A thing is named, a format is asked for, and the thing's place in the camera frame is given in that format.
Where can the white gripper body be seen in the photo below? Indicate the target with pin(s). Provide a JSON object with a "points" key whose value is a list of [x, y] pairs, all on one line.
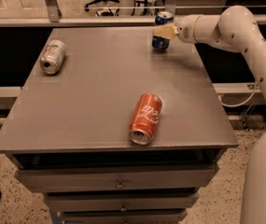
{"points": [[185, 29]]}

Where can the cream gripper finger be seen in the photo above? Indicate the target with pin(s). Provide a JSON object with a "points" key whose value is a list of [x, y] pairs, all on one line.
{"points": [[167, 31]]}

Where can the blue pepsi can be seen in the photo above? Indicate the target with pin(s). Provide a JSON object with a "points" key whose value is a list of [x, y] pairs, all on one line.
{"points": [[161, 18]]}

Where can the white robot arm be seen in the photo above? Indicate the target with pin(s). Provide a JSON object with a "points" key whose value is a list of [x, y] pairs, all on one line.
{"points": [[235, 30]]}

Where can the red coca-cola can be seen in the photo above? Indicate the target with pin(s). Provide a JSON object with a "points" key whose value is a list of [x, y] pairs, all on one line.
{"points": [[145, 119]]}

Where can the white green 7up can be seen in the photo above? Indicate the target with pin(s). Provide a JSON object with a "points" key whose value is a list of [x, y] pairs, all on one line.
{"points": [[52, 59]]}

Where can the grey drawer cabinet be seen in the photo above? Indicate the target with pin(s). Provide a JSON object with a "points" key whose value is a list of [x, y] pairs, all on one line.
{"points": [[80, 117]]}

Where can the grey top drawer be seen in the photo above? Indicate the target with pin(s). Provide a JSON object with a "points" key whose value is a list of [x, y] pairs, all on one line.
{"points": [[117, 178]]}

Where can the grey drawer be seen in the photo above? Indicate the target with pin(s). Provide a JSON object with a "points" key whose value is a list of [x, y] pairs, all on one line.
{"points": [[169, 216], [117, 178], [121, 201]]}

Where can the grey middle drawer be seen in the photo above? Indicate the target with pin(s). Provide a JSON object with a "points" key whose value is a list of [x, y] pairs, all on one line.
{"points": [[121, 201]]}

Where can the grey bottom drawer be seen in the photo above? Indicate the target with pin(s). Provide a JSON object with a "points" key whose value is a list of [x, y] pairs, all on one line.
{"points": [[169, 216]]}

